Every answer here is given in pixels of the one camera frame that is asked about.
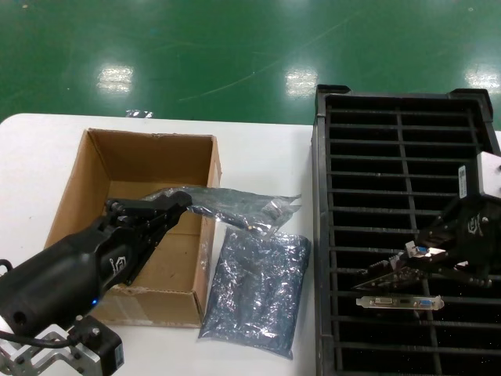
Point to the empty blue-grey antistatic bag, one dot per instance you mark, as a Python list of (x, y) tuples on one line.
[(254, 290)]

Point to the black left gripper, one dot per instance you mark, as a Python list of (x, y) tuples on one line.
[(58, 282)]

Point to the dark antistatic bag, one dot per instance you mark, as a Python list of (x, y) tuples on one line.
[(235, 203)]

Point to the shiny floor scrap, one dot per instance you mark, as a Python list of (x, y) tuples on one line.
[(139, 114)]

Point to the right wrist bracket with motor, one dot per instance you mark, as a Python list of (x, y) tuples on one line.
[(489, 172)]

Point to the graphics card with silver bracket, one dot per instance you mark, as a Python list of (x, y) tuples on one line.
[(391, 302), (391, 276)]

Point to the left wrist bracket with motor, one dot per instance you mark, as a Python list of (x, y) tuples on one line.
[(98, 348)]

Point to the black slotted plastic container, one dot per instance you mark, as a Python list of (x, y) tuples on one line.
[(391, 156)]

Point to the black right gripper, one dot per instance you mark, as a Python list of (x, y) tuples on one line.
[(481, 243)]

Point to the brown cardboard box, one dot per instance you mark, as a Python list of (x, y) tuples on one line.
[(156, 156)]

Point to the wrist bracket with motor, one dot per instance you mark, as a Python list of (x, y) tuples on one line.
[(98, 348), (489, 172)]

